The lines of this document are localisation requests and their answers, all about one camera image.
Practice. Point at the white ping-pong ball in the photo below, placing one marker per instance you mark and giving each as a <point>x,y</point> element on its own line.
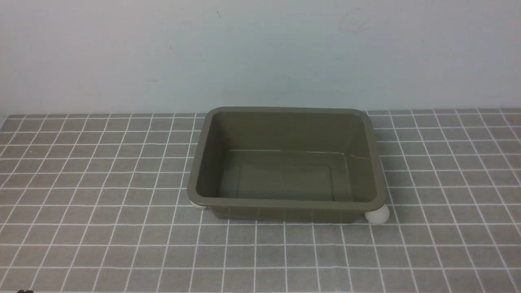
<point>379,216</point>
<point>195,205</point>

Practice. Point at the olive green plastic bin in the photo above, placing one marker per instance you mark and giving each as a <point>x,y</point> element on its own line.
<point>319,165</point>

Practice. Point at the grey checkered tablecloth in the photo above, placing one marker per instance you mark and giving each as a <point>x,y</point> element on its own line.
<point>97,203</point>

